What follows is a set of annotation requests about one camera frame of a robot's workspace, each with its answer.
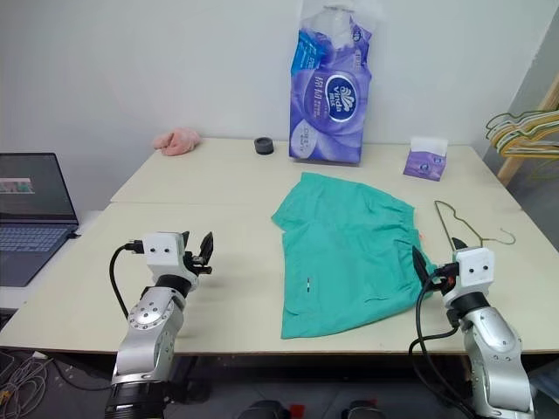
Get pink cloth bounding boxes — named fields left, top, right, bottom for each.
left=151, top=127, right=203, bottom=158

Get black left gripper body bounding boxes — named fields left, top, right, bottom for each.
left=182, top=248, right=214, bottom=279

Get small purple tissue pack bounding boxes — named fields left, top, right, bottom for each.
left=402, top=136, right=451, bottom=182

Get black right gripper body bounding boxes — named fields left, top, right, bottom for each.
left=430, top=260, right=459, bottom=294

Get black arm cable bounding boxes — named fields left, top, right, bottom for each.
left=409, top=269, right=480, bottom=419
left=108, top=241, right=146, bottom=320

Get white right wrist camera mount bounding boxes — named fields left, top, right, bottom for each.
left=452, top=246, right=496, bottom=292

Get dark rounded shape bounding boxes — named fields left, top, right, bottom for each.
left=237, top=398, right=293, bottom=419
left=346, top=398, right=402, bottom=419

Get dark grey laptop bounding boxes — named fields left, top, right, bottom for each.
left=0, top=152, right=81, bottom=289

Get green shorts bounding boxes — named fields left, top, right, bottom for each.
left=271, top=171, right=438, bottom=341

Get grey floor cables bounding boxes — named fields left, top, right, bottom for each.
left=0, top=347, right=60, bottom=419

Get purple tissue multipack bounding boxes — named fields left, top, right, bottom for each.
left=286, top=0, right=375, bottom=168

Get rack of coloured hangers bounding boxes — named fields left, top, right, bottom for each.
left=496, top=113, right=559, bottom=160

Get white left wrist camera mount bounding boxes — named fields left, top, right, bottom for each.
left=142, top=231, right=197, bottom=280

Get olive wire hanger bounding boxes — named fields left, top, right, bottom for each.
left=432, top=199, right=518, bottom=251

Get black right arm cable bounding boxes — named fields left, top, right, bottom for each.
left=409, top=269, right=480, bottom=419

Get wooden rack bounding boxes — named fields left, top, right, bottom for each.
left=496, top=72, right=559, bottom=189

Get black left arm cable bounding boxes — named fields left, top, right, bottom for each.
left=108, top=241, right=146, bottom=320

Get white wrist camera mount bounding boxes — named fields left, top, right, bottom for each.
left=142, top=231, right=197, bottom=280
left=452, top=246, right=496, bottom=292

